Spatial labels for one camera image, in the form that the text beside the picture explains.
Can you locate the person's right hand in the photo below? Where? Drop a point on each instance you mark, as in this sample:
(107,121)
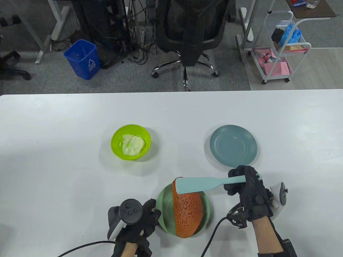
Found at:
(252,198)

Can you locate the person's left hand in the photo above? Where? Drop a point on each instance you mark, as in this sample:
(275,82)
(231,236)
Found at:
(152,216)

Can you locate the pale green plate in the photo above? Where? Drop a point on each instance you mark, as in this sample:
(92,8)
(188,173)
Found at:
(164,211)

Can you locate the brown bread slice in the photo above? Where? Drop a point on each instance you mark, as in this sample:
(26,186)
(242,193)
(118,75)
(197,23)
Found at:
(187,214)

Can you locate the teal dessert spatula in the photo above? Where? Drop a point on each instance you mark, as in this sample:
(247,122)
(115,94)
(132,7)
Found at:
(193,185)

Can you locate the person's right forearm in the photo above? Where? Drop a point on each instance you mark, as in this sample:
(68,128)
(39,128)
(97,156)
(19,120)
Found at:
(265,235)

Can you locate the person's left forearm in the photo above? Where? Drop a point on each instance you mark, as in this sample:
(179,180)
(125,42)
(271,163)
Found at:
(130,250)

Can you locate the black and white controller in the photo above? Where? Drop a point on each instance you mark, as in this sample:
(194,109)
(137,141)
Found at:
(130,211)
(280,198)

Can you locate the blue-grey plate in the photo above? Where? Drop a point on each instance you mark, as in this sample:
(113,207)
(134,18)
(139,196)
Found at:
(233,147)

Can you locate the lime green bowl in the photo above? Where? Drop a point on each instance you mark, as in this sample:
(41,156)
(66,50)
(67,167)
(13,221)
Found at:
(116,150)

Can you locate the white trolley cart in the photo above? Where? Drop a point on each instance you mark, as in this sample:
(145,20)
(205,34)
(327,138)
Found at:
(276,77)

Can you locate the pink folder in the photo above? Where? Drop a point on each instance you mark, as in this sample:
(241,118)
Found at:
(277,69)

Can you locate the small white red bottle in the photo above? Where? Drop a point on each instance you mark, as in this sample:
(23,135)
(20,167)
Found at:
(266,57)

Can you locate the white desk leg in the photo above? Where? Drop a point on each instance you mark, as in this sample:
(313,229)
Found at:
(57,21)
(249,34)

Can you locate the black cloth bundle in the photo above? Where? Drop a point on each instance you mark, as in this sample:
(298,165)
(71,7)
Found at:
(277,34)

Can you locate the blue plastic bag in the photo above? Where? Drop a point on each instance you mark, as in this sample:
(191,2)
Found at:
(290,33)

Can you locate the blue trash bin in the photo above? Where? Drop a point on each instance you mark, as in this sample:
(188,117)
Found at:
(81,63)

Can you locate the black office chair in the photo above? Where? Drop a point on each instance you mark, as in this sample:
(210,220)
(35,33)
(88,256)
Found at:
(187,32)

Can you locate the grey metal table leg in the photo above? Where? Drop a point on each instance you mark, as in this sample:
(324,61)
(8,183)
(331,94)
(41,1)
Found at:
(40,57)

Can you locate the brown side table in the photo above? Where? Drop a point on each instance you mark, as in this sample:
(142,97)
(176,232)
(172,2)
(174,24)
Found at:
(310,12)

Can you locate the black chair base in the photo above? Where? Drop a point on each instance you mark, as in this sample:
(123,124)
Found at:
(10,72)

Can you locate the clear water bottle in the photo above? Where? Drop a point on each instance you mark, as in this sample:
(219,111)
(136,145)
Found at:
(312,3)

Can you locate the black computer tower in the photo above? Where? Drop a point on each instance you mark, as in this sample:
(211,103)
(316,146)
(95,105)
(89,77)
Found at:
(93,21)

